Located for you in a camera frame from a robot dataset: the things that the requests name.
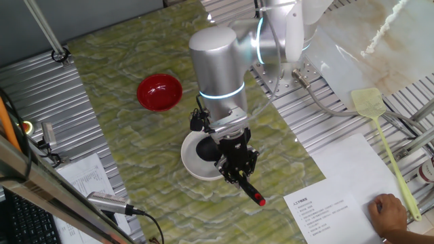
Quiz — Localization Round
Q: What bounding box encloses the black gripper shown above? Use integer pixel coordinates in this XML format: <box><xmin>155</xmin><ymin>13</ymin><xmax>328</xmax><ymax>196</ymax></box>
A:
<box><xmin>216</xmin><ymin>127</ymin><xmax>261</xmax><ymax>186</ymax></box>

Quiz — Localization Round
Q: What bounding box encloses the black ladle with red tip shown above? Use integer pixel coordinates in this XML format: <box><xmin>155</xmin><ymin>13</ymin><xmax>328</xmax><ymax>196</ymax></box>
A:
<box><xmin>195</xmin><ymin>135</ymin><xmax>267</xmax><ymax>207</ymax></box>

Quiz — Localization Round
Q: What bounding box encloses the person's bare forearm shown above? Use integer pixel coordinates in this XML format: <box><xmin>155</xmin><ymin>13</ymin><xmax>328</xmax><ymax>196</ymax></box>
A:
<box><xmin>382</xmin><ymin>227</ymin><xmax>434</xmax><ymax>244</ymax></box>

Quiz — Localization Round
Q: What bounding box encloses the white bowl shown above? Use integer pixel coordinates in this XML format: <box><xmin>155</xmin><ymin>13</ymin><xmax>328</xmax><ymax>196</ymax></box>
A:
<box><xmin>180</xmin><ymin>130</ymin><xmax>235</xmax><ymax>182</ymax></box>

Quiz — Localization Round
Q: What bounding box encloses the red bowl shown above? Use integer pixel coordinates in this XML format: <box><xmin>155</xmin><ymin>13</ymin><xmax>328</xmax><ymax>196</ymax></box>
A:
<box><xmin>136</xmin><ymin>73</ymin><xmax>184</xmax><ymax>113</ymax></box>

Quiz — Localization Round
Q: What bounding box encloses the person's bare hand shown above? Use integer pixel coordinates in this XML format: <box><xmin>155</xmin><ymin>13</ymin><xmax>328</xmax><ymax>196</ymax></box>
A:
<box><xmin>368</xmin><ymin>193</ymin><xmax>408</xmax><ymax>238</ymax></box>

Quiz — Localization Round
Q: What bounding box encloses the green marble pattern mat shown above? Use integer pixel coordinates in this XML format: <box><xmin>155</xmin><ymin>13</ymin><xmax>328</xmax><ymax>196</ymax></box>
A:
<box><xmin>66</xmin><ymin>0</ymin><xmax>326</xmax><ymax>244</ymax></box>

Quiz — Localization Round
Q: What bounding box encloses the paper with short text list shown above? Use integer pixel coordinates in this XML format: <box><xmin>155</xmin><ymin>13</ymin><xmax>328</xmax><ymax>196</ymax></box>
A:
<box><xmin>283</xmin><ymin>178</ymin><xmax>384</xmax><ymax>244</ymax></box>

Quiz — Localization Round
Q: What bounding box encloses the blank white paper sheet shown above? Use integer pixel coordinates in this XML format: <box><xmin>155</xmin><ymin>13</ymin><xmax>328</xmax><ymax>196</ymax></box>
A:
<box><xmin>310</xmin><ymin>133</ymin><xmax>408</xmax><ymax>221</ymax></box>

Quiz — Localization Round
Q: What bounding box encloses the yellow-green fly swatter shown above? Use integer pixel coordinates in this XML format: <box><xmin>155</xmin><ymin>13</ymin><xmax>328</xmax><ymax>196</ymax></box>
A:
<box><xmin>351</xmin><ymin>87</ymin><xmax>423</xmax><ymax>223</ymax></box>

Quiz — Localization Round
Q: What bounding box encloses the paper with dense printed table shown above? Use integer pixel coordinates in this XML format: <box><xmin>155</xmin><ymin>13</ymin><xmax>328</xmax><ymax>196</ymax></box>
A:
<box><xmin>54</xmin><ymin>152</ymin><xmax>132</xmax><ymax>244</ymax></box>

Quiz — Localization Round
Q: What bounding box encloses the aluminium profile bar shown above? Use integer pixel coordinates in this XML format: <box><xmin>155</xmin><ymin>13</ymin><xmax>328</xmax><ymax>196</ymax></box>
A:
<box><xmin>408</xmin><ymin>98</ymin><xmax>434</xmax><ymax>123</ymax></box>
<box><xmin>393</xmin><ymin>127</ymin><xmax>434</xmax><ymax>162</ymax></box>

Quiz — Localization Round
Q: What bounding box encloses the red white can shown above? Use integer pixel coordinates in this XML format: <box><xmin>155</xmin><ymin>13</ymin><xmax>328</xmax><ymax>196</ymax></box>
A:
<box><xmin>416</xmin><ymin>157</ymin><xmax>434</xmax><ymax>185</ymax></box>

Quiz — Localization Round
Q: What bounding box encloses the beige marble pattern sheet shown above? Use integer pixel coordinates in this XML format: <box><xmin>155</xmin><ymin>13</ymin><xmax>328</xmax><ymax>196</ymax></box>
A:
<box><xmin>303</xmin><ymin>0</ymin><xmax>434</xmax><ymax>111</ymax></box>

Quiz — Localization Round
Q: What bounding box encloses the black rod base clamp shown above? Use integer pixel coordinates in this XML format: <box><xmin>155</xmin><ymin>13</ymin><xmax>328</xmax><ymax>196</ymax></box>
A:
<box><xmin>50</xmin><ymin>47</ymin><xmax>72</xmax><ymax>67</ymax></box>

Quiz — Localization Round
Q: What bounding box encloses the black keyboard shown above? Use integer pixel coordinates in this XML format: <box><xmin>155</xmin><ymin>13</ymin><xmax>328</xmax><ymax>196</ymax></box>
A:
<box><xmin>3</xmin><ymin>189</ymin><xmax>64</xmax><ymax>244</ymax></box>

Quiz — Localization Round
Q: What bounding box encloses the orange pole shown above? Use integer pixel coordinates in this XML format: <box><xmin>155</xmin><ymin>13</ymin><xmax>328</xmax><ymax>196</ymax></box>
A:
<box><xmin>0</xmin><ymin>96</ymin><xmax>21</xmax><ymax>152</ymax></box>

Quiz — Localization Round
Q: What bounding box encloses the thin metal rod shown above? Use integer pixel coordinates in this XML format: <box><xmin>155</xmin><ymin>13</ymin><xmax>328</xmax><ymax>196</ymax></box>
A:
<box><xmin>22</xmin><ymin>0</ymin><xmax>68</xmax><ymax>58</ymax></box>

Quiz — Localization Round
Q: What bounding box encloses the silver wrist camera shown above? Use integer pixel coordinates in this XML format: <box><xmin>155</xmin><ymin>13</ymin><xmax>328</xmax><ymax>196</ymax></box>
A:
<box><xmin>208</xmin><ymin>107</ymin><xmax>250</xmax><ymax>139</ymax></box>

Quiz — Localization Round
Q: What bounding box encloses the grey corrugated cable conduit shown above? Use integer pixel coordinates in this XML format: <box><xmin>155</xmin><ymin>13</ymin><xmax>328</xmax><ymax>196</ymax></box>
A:
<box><xmin>291</xmin><ymin>68</ymin><xmax>430</xmax><ymax>135</ymax></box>

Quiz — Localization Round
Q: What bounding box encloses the black camera cable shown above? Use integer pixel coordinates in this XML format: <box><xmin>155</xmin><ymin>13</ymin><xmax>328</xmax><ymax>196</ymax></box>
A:
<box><xmin>130</xmin><ymin>207</ymin><xmax>165</xmax><ymax>244</ymax></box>

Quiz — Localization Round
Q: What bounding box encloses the silver finned camera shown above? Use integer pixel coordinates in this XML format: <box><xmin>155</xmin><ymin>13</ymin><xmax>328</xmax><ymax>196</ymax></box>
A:
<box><xmin>86</xmin><ymin>191</ymin><xmax>134</xmax><ymax>216</ymax></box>

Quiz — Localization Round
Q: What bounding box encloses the small camera mount clamp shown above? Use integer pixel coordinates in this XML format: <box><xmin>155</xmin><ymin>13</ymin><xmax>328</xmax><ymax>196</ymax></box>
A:
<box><xmin>37</xmin><ymin>140</ymin><xmax>62</xmax><ymax>166</ymax></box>

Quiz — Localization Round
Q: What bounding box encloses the small grey camera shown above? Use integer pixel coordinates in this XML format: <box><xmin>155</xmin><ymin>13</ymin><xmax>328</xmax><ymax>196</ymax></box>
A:
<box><xmin>40</xmin><ymin>121</ymin><xmax>58</xmax><ymax>146</ymax></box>

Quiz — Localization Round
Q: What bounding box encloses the aluminium frame bar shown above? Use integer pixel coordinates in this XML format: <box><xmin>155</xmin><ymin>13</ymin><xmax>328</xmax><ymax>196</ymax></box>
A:
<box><xmin>0</xmin><ymin>134</ymin><xmax>136</xmax><ymax>244</ymax></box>

